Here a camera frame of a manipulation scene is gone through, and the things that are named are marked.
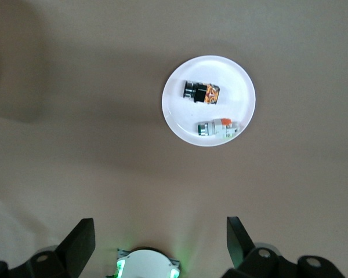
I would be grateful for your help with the orange black push-button switch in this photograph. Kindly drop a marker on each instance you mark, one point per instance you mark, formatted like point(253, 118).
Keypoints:
point(203, 93)

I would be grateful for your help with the white green push-button switch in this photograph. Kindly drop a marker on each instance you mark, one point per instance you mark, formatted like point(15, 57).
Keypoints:
point(217, 128)

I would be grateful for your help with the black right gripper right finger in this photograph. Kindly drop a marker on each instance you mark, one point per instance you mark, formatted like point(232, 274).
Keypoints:
point(243, 252)

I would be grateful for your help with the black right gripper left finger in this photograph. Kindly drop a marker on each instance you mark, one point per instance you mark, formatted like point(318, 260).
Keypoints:
point(75, 249)

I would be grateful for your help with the pale pink round plate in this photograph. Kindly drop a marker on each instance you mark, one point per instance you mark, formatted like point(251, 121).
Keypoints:
point(237, 87)

